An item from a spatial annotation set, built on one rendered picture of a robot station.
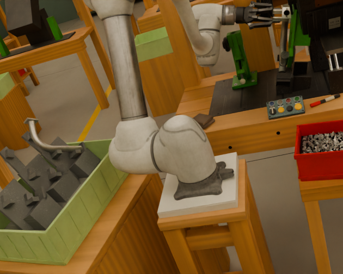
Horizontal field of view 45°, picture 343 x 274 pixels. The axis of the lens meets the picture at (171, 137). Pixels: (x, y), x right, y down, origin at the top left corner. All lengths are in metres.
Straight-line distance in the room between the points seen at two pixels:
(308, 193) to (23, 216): 1.12
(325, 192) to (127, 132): 0.73
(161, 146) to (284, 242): 1.27
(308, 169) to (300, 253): 0.96
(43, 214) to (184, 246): 0.60
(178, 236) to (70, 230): 0.41
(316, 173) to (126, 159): 0.68
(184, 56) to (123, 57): 0.88
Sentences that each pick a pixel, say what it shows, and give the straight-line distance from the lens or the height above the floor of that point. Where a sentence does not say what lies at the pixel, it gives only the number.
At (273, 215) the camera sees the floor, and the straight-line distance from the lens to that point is 2.67.
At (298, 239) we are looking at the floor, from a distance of 2.50.
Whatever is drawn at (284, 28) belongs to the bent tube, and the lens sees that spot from 2.06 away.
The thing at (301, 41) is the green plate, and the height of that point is 1.13.
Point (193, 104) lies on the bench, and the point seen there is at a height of 0.88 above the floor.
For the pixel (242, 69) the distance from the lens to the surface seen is 2.13.
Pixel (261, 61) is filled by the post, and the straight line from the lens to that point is 2.33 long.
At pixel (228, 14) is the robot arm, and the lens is 1.96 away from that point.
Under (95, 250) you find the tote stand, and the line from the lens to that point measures 1.63.
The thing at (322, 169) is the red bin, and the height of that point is 0.85.
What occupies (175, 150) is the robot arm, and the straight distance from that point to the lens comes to 1.39.
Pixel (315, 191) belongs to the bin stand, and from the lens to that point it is 1.55.
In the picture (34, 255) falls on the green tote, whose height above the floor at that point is 0.84.
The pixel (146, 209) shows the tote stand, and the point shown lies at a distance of 1.89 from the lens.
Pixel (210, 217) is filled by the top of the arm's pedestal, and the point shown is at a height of 0.85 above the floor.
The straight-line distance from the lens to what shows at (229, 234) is 1.53.
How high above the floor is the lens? 1.77
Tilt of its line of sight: 27 degrees down
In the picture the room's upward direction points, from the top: 20 degrees counter-clockwise
